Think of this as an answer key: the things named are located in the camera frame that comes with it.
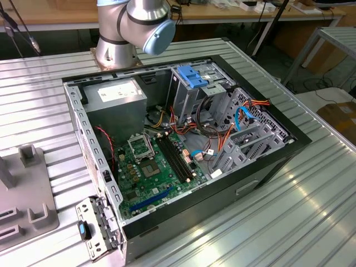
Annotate blue disk data wire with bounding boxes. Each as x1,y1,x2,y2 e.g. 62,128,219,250
234,105,256,132

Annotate grey metal disk bay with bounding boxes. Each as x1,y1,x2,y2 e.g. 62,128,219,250
210,87,296,179

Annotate black RAM slot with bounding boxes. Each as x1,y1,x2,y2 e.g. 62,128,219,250
162,136,193,183
165,136,196,182
158,136,190,184
155,136,186,184

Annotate grey drive cage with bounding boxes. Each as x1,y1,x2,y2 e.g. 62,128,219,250
169,62,232,126

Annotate CPU socket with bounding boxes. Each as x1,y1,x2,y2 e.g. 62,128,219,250
138,159,165,181

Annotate green motherboard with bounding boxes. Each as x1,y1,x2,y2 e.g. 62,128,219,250
115,130,209,220

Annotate metal socket cover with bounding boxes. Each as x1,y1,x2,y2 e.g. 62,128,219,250
127,134,155,162

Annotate blue drive cage latch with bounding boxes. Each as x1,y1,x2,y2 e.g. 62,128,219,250
176,65,209,88

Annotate grey power supply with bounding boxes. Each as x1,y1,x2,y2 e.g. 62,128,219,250
82,77,148,148

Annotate blue expansion slot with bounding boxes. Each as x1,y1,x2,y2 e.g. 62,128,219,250
129,186,175,212

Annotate black open PC case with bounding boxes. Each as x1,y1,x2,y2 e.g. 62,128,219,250
61,54,313,264

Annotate black blue case latch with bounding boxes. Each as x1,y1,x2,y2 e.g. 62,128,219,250
77,220,92,240

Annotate white device box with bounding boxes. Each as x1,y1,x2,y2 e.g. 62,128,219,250
240,0,259,13
258,2,276,14

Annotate grey parts rack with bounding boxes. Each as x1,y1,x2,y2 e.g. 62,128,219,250
0,143,61,245

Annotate brown cardboard box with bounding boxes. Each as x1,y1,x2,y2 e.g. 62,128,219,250
316,101,356,137

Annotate orange yellow wire bundle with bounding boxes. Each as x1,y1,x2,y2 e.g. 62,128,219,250
144,105,234,156

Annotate black wire bundle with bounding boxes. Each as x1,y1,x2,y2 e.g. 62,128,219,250
195,95,222,137

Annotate red black fan wire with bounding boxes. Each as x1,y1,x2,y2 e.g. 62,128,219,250
94,125,116,167

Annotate orange disk power wire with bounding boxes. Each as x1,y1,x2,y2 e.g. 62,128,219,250
247,97,271,125

